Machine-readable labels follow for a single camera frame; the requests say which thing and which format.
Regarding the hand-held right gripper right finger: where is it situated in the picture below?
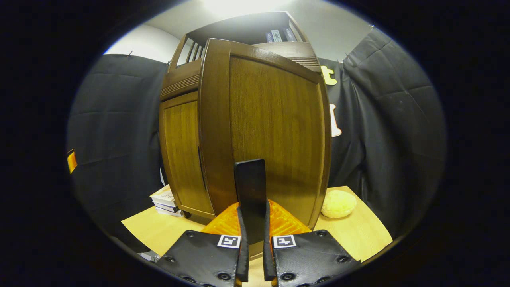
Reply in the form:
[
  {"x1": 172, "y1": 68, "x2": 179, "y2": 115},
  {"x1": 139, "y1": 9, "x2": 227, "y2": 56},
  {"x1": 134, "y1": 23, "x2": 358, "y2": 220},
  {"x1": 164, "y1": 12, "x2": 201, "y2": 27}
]
[{"x1": 262, "y1": 199, "x2": 361, "y2": 287}]

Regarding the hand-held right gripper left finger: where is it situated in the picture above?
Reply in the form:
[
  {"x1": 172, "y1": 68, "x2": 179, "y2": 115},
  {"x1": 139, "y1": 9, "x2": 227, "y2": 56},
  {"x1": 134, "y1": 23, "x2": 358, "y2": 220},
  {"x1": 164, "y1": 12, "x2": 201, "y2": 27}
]
[{"x1": 155, "y1": 201, "x2": 249, "y2": 287}]

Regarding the brown wooden shoe cabinet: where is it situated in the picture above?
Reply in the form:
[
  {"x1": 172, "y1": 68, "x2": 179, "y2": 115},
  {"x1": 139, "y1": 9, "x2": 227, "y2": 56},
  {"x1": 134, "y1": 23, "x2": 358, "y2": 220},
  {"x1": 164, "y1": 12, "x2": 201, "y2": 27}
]
[{"x1": 159, "y1": 11, "x2": 322, "y2": 220}]

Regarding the black backdrop cloth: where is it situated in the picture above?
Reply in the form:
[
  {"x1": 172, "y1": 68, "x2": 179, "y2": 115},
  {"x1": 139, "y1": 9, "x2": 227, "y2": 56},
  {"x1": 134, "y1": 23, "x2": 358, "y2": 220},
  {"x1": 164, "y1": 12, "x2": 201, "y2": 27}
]
[{"x1": 66, "y1": 27, "x2": 447, "y2": 256}]

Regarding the large ceiling light panel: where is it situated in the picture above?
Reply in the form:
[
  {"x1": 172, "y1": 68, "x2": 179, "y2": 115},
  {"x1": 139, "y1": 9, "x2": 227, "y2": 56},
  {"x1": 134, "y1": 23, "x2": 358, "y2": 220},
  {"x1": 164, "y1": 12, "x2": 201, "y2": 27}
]
[{"x1": 201, "y1": 0, "x2": 295, "y2": 16}]

